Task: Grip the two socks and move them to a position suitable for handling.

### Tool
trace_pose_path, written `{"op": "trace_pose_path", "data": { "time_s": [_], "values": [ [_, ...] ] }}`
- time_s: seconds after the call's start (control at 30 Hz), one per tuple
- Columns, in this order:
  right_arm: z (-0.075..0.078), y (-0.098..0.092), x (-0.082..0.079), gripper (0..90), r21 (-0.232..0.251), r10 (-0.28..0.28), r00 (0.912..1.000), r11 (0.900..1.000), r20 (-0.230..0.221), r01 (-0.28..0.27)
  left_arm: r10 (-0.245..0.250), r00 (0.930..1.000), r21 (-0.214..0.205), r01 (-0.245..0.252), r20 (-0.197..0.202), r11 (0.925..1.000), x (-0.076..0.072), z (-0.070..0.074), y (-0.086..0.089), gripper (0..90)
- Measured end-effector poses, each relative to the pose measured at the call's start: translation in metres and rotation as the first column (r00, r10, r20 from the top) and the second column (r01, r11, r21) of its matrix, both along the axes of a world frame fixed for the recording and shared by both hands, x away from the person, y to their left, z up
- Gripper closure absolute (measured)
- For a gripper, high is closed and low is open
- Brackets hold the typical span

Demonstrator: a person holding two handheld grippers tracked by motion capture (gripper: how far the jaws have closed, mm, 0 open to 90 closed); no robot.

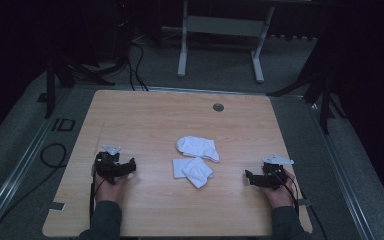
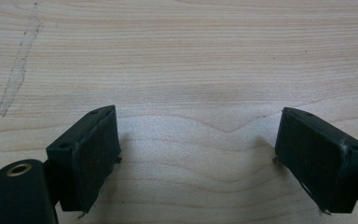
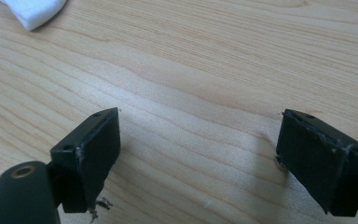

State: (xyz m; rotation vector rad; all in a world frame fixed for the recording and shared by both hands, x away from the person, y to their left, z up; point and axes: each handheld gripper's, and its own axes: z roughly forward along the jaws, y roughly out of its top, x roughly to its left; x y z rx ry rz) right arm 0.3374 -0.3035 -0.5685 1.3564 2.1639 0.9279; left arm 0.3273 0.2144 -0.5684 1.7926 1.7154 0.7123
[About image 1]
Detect white desk frame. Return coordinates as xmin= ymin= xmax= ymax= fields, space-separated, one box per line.
xmin=161 ymin=0 xmax=314 ymax=84

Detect black tripod stand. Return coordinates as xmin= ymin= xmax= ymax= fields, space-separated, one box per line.
xmin=265 ymin=33 xmax=348 ymax=135
xmin=43 ymin=0 xmax=130 ymax=120

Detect metal floor rail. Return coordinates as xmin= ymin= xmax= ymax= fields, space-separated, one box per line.
xmin=139 ymin=85 xmax=305 ymax=99
xmin=308 ymin=99 xmax=377 ymax=240
xmin=0 ymin=89 xmax=66 ymax=240

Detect black looped floor cable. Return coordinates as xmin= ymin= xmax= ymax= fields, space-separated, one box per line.
xmin=0 ymin=142 xmax=68 ymax=236

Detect white sock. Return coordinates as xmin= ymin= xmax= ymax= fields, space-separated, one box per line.
xmin=175 ymin=135 xmax=221 ymax=164
xmin=172 ymin=156 xmax=214 ymax=190

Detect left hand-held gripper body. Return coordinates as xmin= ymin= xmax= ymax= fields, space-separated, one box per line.
xmin=93 ymin=144 xmax=125 ymax=185

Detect person's right hand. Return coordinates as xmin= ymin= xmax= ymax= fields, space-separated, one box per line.
xmin=262 ymin=171 xmax=298 ymax=210

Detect black floor cables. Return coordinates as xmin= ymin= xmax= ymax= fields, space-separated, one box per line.
xmin=125 ymin=39 xmax=150 ymax=92

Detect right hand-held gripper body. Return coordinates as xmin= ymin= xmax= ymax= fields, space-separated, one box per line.
xmin=261 ymin=153 xmax=295 ymax=191

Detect black tape floor mark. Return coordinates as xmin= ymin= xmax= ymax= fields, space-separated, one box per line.
xmin=50 ymin=117 xmax=77 ymax=132

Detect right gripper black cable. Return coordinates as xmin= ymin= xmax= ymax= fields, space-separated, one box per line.
xmin=268 ymin=164 xmax=302 ymax=218

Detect person's left hand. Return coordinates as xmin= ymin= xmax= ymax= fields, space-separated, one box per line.
xmin=94 ymin=174 xmax=130 ymax=205

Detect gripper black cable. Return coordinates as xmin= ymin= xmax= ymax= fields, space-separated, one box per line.
xmin=88 ymin=173 xmax=107 ymax=222
xmin=268 ymin=164 xmax=302 ymax=218

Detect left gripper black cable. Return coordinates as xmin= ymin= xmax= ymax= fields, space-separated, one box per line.
xmin=88 ymin=173 xmax=107 ymax=222

